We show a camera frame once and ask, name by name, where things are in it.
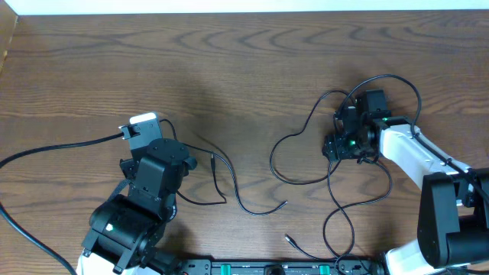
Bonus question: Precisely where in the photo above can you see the black USB cable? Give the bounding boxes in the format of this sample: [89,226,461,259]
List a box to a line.
[269,89,393,263]

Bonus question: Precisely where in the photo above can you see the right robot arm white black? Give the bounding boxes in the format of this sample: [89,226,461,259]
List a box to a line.
[322,89,488,274]

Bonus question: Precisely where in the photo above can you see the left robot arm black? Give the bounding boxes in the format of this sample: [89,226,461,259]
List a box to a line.
[80,122,197,274]

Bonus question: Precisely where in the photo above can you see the right camera cable black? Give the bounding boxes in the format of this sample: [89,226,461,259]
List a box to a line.
[334,73,489,207]

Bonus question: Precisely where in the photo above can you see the camera cable black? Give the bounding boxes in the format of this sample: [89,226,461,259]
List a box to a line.
[1,131,128,274]
[334,73,489,207]

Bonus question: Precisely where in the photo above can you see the left camera cable black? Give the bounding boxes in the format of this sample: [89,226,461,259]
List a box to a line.
[1,131,128,274]

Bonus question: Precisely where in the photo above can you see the black base rail green clamps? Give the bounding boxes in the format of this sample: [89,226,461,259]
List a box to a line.
[152,250,387,275]

